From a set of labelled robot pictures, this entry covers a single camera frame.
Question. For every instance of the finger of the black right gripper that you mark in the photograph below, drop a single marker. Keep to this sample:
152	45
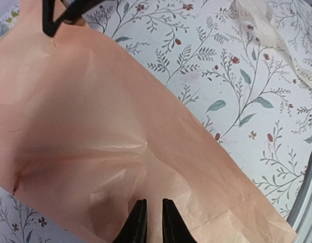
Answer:
71	13

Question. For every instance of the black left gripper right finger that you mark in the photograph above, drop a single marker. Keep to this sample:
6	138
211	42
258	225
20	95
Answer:
174	229

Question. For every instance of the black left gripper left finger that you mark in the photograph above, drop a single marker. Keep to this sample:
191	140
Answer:
134	229

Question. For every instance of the beige wrapping paper sheet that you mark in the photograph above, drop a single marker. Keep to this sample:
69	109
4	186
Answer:
86	131

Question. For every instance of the white lace ribbon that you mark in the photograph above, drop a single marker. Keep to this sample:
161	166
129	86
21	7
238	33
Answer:
285	26

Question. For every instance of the blue fake flower stem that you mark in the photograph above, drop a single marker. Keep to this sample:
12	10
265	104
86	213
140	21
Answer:
8	21

